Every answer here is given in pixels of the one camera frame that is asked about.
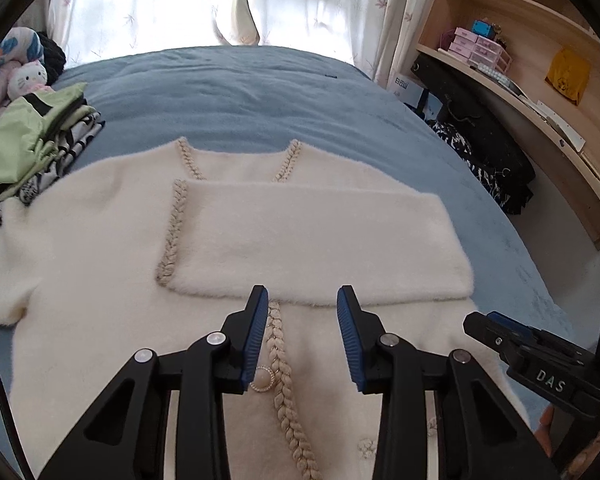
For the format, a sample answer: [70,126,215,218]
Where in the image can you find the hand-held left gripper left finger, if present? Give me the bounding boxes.
[37,285,270,480]

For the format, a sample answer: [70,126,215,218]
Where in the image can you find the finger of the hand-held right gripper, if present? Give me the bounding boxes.
[484,311,535,337]
[463,312,518,363]

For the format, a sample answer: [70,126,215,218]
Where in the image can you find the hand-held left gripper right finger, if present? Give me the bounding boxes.
[336,285,548,480]

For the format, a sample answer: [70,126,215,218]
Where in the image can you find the white fluffy cardigan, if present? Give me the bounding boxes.
[0,136,533,480]

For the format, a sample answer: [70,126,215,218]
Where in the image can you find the person's right hand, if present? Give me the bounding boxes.
[536,404,557,456]

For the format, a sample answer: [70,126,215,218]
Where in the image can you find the black white speckled cloth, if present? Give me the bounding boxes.
[426,119,512,211]

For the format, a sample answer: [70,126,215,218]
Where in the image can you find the black bag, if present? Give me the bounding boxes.
[411,52,536,216]

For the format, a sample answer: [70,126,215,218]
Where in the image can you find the pale blue box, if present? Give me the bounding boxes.
[420,91,449,121]

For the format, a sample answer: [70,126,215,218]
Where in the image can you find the blue bed blanket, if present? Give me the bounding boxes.
[0,45,596,480]

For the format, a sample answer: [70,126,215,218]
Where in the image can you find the yellow cloth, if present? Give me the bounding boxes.
[545,49,592,106]

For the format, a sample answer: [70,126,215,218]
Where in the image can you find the white cardboard box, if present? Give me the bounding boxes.
[389,74,427,107]

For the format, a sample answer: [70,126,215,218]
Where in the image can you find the black white patterned garment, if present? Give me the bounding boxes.
[0,105,106,233]

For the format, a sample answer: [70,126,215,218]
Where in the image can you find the pink drawer organizer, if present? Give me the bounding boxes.
[447,26,513,77]

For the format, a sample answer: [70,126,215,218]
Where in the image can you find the wooden shelf unit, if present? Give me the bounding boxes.
[412,0,600,251]

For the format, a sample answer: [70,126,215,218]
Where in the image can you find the light green garment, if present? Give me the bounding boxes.
[0,82,88,185]

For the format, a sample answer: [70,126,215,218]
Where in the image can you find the sheer floral curtain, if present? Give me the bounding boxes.
[247,0,463,88]
[50,0,253,68]

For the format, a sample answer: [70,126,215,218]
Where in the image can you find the white cat plush toy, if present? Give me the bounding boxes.
[7,60,55,100]

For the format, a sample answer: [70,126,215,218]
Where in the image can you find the black knitted cloth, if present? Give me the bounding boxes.
[35,31,68,86]

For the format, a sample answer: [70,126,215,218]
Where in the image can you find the black cable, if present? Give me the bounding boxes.
[0,330,36,480]

